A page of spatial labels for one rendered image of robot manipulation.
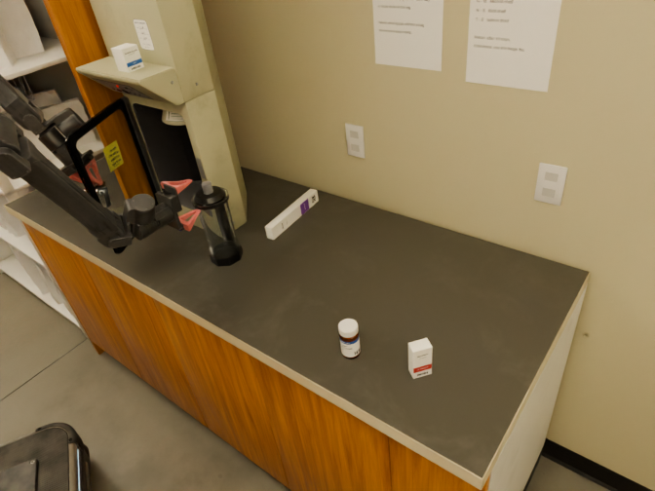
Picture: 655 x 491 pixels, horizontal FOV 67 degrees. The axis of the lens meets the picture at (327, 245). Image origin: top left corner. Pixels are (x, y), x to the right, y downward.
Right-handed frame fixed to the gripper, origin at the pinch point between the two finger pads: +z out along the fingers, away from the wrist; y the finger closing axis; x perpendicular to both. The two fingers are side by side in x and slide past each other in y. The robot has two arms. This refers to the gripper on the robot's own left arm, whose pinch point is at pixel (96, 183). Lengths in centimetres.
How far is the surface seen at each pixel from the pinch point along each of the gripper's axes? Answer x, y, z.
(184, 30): -14, -49, -20
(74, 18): -23.7, -16.4, -38.3
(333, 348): 41, -61, 53
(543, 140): -3, -121, 45
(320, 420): 49, -48, 70
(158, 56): -11.1, -39.1, -18.9
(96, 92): -20.6, -6.8, -19.5
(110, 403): 4, 90, 91
